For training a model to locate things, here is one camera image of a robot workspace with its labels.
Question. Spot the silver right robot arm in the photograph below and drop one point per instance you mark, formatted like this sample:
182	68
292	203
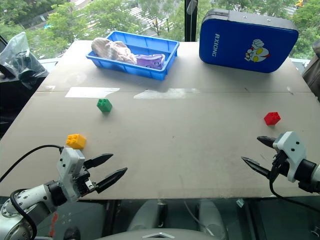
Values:
308	172

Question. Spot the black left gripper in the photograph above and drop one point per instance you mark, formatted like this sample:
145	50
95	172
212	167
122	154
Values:
83	181

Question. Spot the black window frame post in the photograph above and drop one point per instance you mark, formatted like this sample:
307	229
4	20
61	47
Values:
186	22

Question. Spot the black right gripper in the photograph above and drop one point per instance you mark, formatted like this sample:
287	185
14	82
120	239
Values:
281	162

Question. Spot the grey robot torso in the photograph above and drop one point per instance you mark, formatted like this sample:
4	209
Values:
155	235

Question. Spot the beige crumpled cloth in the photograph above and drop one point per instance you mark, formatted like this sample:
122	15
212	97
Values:
112	50

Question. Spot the grey brown seat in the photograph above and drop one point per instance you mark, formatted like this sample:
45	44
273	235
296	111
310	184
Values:
312	75

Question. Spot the blue cartoon print case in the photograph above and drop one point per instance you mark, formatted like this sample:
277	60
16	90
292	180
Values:
240	42

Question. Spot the yellow toy brick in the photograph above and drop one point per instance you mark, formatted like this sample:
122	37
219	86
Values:
75	140

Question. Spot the grey rounded robot leg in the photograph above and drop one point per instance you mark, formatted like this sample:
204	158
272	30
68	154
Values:
142	215
212	217

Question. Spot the clear plastic bag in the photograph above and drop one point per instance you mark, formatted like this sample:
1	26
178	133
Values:
21	57

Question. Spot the white tape patch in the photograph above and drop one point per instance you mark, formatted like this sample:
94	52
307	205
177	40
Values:
87	92

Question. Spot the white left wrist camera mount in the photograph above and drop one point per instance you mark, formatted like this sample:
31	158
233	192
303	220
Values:
68	162

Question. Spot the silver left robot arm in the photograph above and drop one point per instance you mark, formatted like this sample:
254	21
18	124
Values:
33	200

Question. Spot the blue plastic tray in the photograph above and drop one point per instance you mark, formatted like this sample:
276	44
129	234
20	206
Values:
155	46

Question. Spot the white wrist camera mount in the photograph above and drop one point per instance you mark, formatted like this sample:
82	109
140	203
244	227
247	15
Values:
291	147
68	162

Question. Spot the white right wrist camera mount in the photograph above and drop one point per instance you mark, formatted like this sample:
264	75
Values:
291	147

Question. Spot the red toy brick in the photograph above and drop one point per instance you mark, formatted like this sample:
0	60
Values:
272	118

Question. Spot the purple fabric item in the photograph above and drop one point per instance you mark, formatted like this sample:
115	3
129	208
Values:
151	61

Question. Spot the dark chair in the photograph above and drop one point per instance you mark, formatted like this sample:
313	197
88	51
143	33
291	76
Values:
12	100

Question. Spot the green toy brick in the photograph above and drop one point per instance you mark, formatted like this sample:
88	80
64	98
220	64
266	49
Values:
104	105

